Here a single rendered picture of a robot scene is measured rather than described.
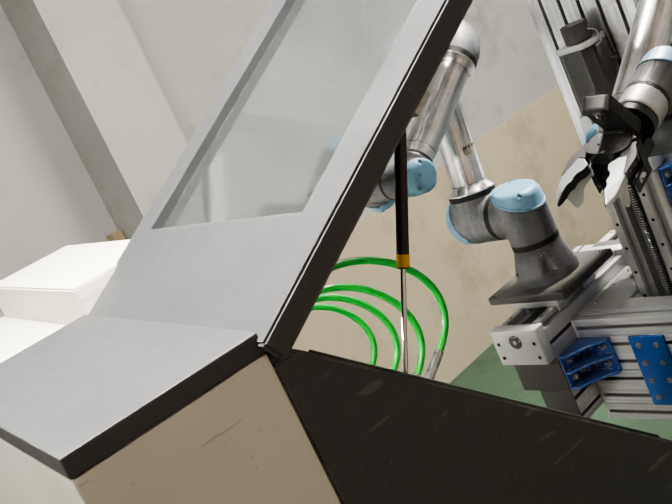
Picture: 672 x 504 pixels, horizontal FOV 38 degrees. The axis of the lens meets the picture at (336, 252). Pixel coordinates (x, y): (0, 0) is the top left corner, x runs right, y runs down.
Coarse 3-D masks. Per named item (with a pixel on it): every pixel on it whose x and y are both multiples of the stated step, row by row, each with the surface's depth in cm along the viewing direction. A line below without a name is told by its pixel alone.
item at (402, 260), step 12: (396, 156) 137; (396, 168) 137; (396, 180) 137; (396, 192) 137; (396, 204) 137; (396, 216) 137; (396, 228) 138; (408, 228) 138; (396, 240) 138; (408, 240) 138; (396, 252) 138; (408, 252) 138; (396, 264) 138; (408, 264) 137
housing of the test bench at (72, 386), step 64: (0, 320) 238; (128, 320) 161; (0, 384) 158; (64, 384) 140; (128, 384) 125; (192, 384) 118; (256, 384) 122; (0, 448) 144; (64, 448) 112; (128, 448) 114; (192, 448) 118; (256, 448) 122
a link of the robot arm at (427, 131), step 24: (456, 48) 218; (456, 72) 217; (432, 96) 214; (456, 96) 216; (432, 120) 212; (408, 144) 210; (432, 144) 210; (408, 168) 205; (432, 168) 207; (384, 192) 211; (408, 192) 207
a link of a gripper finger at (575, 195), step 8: (576, 160) 151; (584, 160) 150; (576, 168) 149; (584, 168) 148; (568, 176) 149; (576, 176) 149; (584, 176) 149; (560, 184) 148; (568, 184) 148; (576, 184) 149; (584, 184) 151; (560, 192) 147; (568, 192) 148; (576, 192) 151; (560, 200) 147; (576, 200) 151
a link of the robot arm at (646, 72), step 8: (656, 48) 161; (664, 48) 160; (648, 56) 160; (656, 56) 159; (664, 56) 158; (640, 64) 160; (648, 64) 158; (656, 64) 158; (664, 64) 157; (640, 72) 158; (648, 72) 157; (656, 72) 156; (664, 72) 156; (632, 80) 158; (640, 80) 156; (648, 80) 155; (656, 80) 155; (664, 80) 156; (656, 88) 155; (664, 88) 155
